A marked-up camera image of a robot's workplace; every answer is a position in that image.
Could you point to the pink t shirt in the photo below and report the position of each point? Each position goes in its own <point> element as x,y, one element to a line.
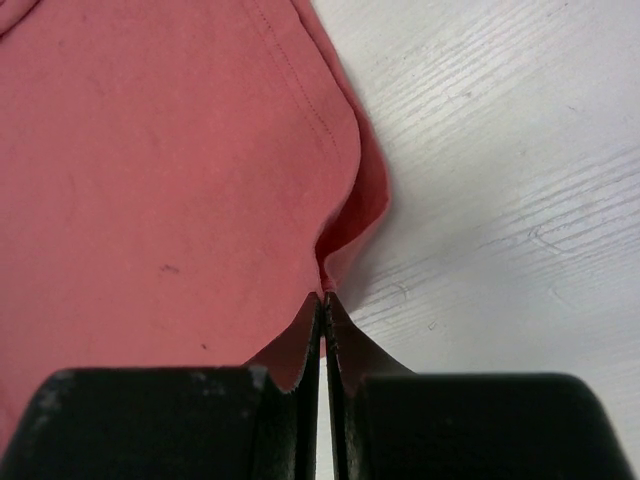
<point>176,177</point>

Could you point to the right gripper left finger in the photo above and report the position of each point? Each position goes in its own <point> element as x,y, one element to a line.
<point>253,421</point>

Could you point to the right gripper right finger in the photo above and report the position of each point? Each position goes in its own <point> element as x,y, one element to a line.
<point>389,422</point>

